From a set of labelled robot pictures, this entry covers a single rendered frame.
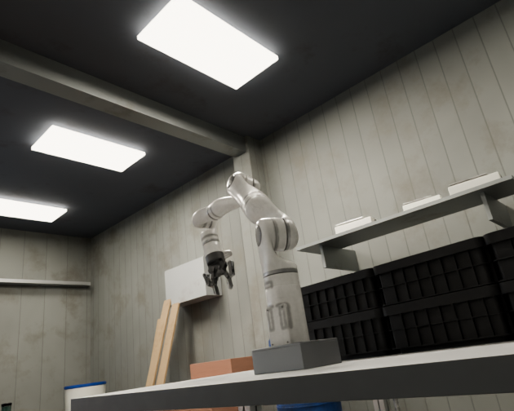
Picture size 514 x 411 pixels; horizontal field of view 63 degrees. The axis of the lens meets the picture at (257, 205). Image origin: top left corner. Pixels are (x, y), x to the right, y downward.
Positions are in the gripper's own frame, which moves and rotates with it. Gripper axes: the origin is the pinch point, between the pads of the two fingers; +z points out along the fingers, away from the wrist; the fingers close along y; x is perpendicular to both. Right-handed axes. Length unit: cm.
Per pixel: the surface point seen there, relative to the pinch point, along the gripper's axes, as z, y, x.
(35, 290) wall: -310, -563, 351
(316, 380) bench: 50, 49, -70
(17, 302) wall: -288, -576, 326
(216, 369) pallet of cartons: -36, -184, 278
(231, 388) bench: 45, 32, -65
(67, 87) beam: -279, -140, 67
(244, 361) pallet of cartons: -36, -160, 298
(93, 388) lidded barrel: -106, -465, 371
